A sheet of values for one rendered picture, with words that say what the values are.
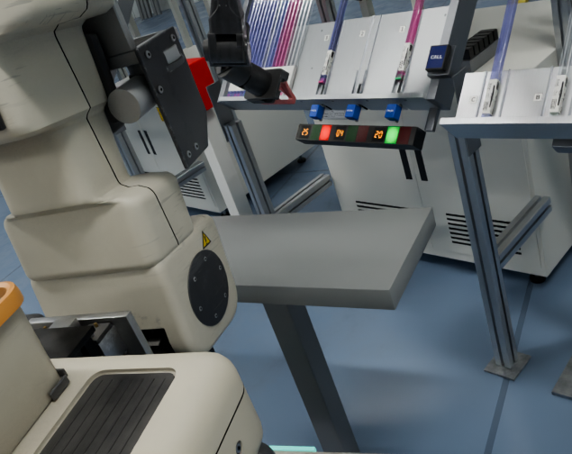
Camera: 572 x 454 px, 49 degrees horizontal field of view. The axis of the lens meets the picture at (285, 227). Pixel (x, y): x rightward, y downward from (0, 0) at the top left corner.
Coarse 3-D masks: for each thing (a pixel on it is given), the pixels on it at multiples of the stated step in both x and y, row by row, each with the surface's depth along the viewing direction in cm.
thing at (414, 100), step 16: (224, 96) 168; (240, 96) 163; (304, 96) 146; (320, 96) 142; (336, 96) 139; (352, 96) 135; (368, 96) 132; (384, 96) 129; (400, 96) 126; (416, 96) 123
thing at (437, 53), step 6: (432, 48) 120; (438, 48) 119; (444, 48) 118; (432, 54) 120; (438, 54) 119; (444, 54) 118; (432, 60) 119; (438, 60) 118; (432, 66) 119; (438, 66) 118
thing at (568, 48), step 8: (568, 24) 97; (568, 32) 96; (568, 40) 96; (568, 48) 96; (568, 56) 95; (560, 64) 96; (568, 64) 95; (560, 72) 96; (568, 72) 95; (552, 112) 95
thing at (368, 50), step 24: (312, 24) 153; (360, 24) 141; (384, 24) 136; (408, 24) 132; (432, 24) 127; (312, 48) 151; (336, 48) 145; (360, 48) 140; (384, 48) 135; (312, 72) 149; (336, 72) 143; (360, 72) 138; (384, 72) 133; (408, 72) 129
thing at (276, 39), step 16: (256, 0) 170; (272, 0) 164; (288, 0) 160; (304, 0) 155; (256, 16) 168; (272, 16) 163; (288, 16) 158; (304, 16) 154; (256, 32) 166; (272, 32) 161; (288, 32) 157; (304, 32) 153; (256, 48) 165; (272, 48) 160; (288, 48) 155; (256, 64) 163; (272, 64) 158; (288, 64) 154; (288, 80) 153
